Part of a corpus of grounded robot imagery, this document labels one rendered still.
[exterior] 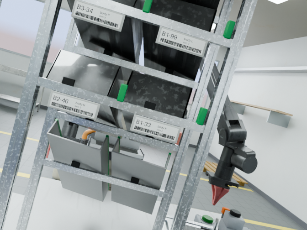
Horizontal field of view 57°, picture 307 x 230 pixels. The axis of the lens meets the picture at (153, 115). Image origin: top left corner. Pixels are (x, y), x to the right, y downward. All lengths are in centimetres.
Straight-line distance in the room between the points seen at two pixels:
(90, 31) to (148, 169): 33
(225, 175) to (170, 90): 48
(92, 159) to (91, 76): 21
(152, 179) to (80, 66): 31
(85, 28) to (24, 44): 746
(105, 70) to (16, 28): 764
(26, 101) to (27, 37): 757
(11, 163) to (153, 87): 30
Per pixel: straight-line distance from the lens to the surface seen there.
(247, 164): 91
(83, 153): 67
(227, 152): 96
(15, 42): 815
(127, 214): 115
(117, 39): 63
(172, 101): 56
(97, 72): 57
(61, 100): 52
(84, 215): 106
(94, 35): 66
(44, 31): 53
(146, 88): 57
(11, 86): 820
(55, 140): 68
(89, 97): 51
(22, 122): 54
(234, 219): 82
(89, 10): 52
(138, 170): 68
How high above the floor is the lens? 135
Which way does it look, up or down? 5 degrees down
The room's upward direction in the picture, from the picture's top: 17 degrees clockwise
